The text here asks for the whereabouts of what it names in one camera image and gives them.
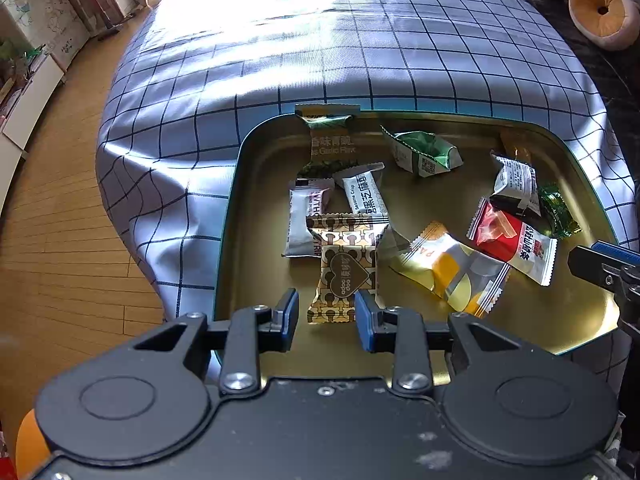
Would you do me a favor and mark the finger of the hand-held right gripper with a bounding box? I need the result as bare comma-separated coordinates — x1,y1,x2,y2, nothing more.
567,246,628,293
589,241,640,267

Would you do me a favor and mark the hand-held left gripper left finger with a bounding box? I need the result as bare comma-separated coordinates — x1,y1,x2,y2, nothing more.
132,288,300,394

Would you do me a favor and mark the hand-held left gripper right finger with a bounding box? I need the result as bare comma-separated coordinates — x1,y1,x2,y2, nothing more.
354,290,518,392

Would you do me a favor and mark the gold patterned snack packet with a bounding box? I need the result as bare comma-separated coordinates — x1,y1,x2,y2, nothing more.
306,211,389,327

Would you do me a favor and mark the small green candy packet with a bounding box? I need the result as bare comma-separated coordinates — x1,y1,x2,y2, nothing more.
537,182,582,239

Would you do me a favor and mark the gold metal tin box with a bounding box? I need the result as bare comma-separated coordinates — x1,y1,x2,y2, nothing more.
212,110,626,386

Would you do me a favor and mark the red white snack packet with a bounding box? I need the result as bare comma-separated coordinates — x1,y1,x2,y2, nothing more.
466,196,559,287

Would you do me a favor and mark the yellow grey snack packet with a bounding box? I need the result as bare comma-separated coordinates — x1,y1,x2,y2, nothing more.
389,220,512,319

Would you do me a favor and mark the white pink snack packet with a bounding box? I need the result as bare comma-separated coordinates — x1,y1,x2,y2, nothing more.
285,176,337,259

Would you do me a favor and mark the white black snack packet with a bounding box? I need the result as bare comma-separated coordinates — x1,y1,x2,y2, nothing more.
490,151,544,219

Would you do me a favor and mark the white sesame crisp packet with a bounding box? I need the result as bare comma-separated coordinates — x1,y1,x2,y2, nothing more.
332,161,389,217

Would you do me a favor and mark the dark green snack packet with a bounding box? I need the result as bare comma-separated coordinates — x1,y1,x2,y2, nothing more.
380,126,464,179

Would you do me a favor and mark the olive green pea packet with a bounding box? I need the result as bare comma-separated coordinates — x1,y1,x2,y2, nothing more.
294,102,362,178

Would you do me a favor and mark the yellow round plush cushion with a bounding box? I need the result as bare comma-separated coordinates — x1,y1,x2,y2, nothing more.
569,0,640,52

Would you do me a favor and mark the blue checked tablecloth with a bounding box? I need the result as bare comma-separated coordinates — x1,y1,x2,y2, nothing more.
95,0,640,480

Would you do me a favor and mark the white low cabinet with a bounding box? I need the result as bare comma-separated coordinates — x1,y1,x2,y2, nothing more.
0,52,67,201

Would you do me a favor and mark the red stick vacuum cleaner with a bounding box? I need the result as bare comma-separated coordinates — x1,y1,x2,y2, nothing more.
75,0,136,42

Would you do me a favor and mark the books and toys clutter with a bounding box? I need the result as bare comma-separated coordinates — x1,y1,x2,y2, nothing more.
0,35,48,106

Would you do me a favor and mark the white cartoon print cabinet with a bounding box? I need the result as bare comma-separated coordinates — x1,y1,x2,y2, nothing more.
0,0,92,68

